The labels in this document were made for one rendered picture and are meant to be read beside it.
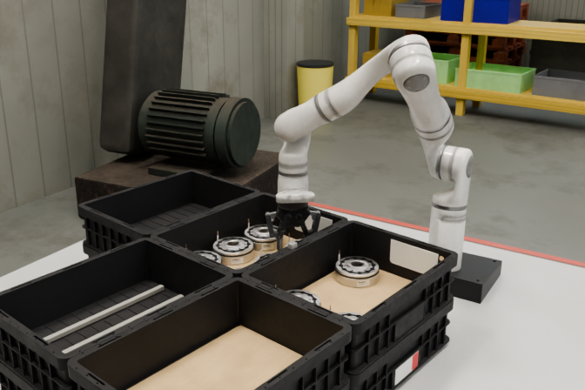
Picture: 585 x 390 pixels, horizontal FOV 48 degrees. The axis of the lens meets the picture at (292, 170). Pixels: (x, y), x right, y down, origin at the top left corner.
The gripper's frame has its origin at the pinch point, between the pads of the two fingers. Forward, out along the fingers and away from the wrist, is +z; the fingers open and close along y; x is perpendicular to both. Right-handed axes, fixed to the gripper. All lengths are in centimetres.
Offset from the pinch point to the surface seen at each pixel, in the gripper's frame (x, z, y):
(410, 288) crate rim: 35.7, -6.3, -20.1
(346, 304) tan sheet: 23.5, 3.6, -9.7
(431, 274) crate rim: 30.0, -6.2, -26.0
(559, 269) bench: -13, 17, -78
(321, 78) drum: -452, 44, -68
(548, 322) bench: 14, 17, -62
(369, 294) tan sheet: 19.7, 3.6, -15.5
